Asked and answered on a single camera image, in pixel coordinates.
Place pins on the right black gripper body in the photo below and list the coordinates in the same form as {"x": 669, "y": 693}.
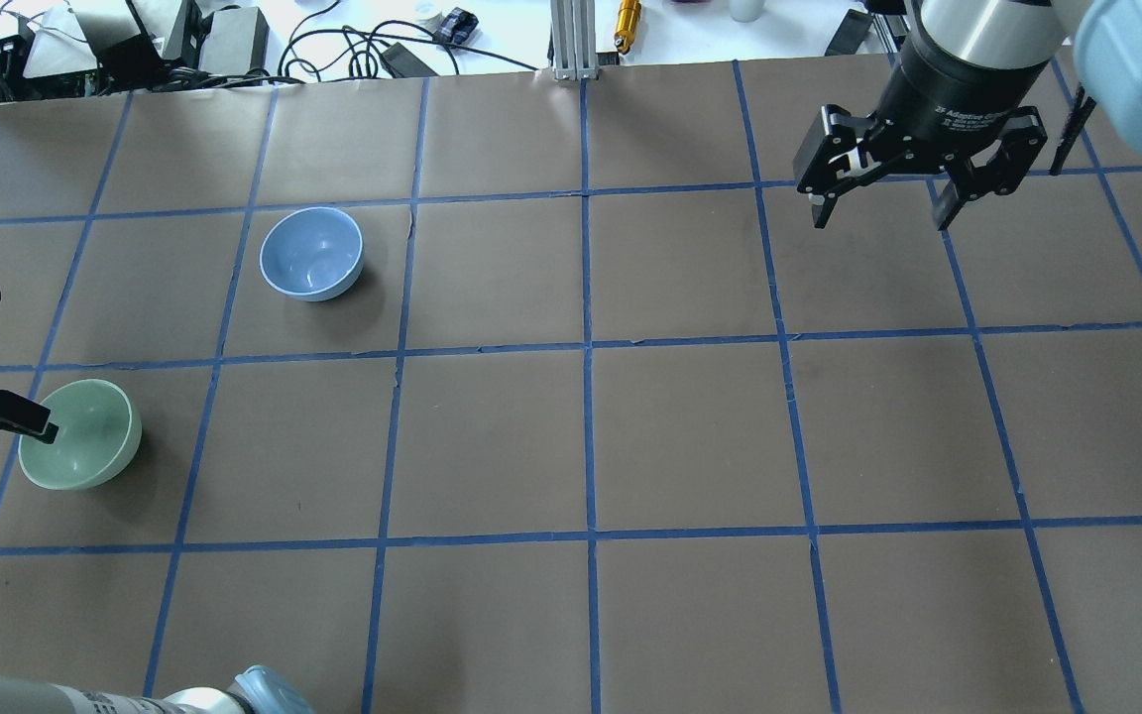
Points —
{"x": 953, "y": 94}

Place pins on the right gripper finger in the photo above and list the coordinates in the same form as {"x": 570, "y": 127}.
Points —
{"x": 835, "y": 158}
{"x": 1019, "y": 142}

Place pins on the green bowl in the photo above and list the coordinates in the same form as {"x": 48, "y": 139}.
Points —
{"x": 99, "y": 431}

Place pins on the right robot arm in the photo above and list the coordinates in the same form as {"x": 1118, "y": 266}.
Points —
{"x": 1105, "y": 36}

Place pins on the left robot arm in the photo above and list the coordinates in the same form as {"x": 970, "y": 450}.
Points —
{"x": 257, "y": 690}

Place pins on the blue bowl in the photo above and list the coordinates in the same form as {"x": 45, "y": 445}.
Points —
{"x": 315, "y": 254}

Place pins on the white cup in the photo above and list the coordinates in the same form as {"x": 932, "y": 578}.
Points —
{"x": 746, "y": 11}

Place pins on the metallic cylinder tool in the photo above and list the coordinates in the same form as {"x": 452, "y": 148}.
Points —
{"x": 627, "y": 24}

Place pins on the black electronics pile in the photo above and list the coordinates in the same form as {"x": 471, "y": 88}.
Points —
{"x": 99, "y": 48}

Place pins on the black power adapter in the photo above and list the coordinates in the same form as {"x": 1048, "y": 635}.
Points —
{"x": 399, "y": 62}

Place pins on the aluminium frame post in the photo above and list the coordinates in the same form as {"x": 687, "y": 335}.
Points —
{"x": 574, "y": 40}

